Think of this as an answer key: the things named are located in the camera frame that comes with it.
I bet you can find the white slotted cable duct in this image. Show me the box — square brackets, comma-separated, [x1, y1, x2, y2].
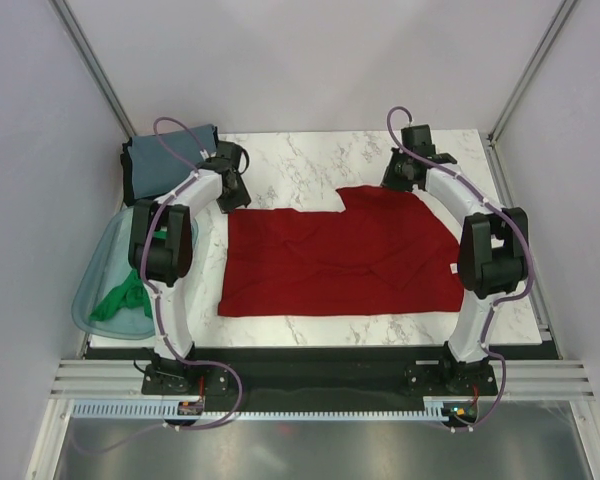
[70, 397, 448, 422]

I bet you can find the aluminium frame post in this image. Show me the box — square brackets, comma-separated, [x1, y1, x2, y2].
[486, 0, 580, 146]
[49, 0, 136, 137]

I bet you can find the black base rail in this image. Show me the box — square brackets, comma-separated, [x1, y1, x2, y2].
[79, 340, 501, 415]

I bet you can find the green t shirt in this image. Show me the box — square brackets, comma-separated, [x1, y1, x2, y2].
[89, 269, 153, 322]

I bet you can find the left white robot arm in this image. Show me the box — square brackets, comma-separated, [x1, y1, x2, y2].
[128, 141, 251, 393]

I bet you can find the right aluminium frame post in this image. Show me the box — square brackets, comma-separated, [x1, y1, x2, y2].
[486, 0, 580, 146]

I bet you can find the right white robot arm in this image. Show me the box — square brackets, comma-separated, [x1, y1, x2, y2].
[382, 125, 533, 394]

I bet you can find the left aluminium frame post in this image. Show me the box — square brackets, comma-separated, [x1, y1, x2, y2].
[49, 0, 136, 137]

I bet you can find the clear teal plastic bin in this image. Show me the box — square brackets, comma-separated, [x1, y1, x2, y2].
[71, 208, 192, 344]

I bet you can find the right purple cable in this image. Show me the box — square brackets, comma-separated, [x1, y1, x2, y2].
[385, 105, 534, 361]

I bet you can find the red t shirt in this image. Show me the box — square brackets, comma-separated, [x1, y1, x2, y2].
[218, 186, 464, 317]

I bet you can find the folded grey-blue t shirt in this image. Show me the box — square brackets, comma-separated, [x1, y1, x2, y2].
[129, 123, 219, 199]

